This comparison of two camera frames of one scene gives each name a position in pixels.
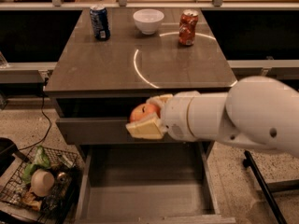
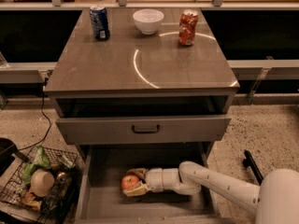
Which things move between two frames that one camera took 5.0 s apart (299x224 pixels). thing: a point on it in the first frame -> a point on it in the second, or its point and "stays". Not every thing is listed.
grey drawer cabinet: [112, 60] stays
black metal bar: [249, 161] stays
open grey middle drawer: [147, 183] stays
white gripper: [175, 116] -> [154, 179]
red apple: [143, 110] -> [128, 181]
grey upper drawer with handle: [103, 131] stays
